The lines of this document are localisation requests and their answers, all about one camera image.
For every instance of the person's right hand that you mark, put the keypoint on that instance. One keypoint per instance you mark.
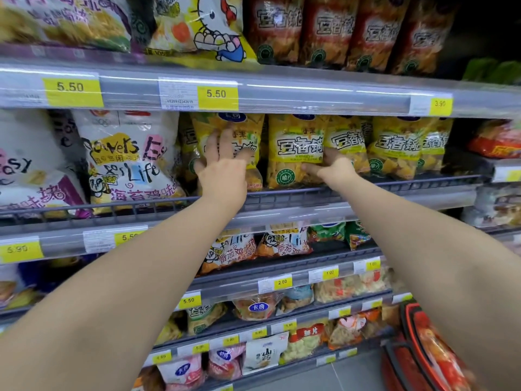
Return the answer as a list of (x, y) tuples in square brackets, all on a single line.
[(338, 173)]

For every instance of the person's left hand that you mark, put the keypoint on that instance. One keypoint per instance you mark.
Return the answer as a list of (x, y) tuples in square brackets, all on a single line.
[(224, 179)]

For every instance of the row of yellow snack packets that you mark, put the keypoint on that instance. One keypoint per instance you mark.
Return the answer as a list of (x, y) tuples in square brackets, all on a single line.
[(395, 146)]

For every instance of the grey store shelving unit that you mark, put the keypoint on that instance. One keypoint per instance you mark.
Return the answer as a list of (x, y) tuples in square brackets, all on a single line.
[(285, 93)]

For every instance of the white printed snack package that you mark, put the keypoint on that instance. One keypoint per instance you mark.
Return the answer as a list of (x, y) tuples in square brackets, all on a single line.
[(32, 175), (130, 158), (67, 134)]

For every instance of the white chips bag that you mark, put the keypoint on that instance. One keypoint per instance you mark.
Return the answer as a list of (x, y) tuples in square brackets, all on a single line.
[(61, 20), (203, 28)]

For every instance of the red plastic shopping basket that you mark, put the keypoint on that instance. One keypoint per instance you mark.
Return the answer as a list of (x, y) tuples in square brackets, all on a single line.
[(392, 370)]

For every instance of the person's left forearm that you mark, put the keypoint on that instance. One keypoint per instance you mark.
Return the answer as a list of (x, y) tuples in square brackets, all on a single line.
[(101, 305)]

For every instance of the person's right forearm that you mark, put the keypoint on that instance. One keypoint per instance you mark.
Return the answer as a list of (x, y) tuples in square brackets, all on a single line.
[(439, 260)]

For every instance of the green blue bag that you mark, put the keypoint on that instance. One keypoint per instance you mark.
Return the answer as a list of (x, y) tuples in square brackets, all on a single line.
[(325, 232)]

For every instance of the green shrimp print bag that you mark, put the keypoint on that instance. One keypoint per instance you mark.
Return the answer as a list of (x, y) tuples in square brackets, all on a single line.
[(357, 235)]

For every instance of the pale red noodle bag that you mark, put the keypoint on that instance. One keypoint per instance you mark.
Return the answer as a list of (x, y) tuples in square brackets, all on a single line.
[(371, 282), (335, 289)]

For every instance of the orange bag blue badge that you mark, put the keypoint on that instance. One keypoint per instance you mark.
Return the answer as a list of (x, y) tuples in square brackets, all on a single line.
[(256, 307)]

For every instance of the orange brown crisp bag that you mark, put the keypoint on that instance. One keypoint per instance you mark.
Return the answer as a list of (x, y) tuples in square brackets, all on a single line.
[(423, 36), (329, 30), (274, 28), (376, 32)]

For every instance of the orange white bag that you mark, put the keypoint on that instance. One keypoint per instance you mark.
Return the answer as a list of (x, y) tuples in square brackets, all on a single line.
[(352, 329)]

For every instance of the chocolate pie pack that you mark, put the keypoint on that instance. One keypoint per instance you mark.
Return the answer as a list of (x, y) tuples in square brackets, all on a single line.
[(494, 207)]

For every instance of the small yellow bag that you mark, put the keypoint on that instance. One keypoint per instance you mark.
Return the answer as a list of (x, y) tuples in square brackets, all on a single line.
[(170, 330)]

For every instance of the red yellow multipack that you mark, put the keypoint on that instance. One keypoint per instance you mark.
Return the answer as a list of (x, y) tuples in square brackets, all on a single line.
[(496, 140)]

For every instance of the pale bag red label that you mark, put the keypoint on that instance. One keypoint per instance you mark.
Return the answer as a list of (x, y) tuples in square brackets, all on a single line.
[(303, 342)]

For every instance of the white ink drawing bag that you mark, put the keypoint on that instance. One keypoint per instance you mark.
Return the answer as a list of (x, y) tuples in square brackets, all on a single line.
[(264, 354)]

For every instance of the assorted colourful chip bags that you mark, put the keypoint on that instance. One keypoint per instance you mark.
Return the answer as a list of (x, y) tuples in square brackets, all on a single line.
[(24, 293)]

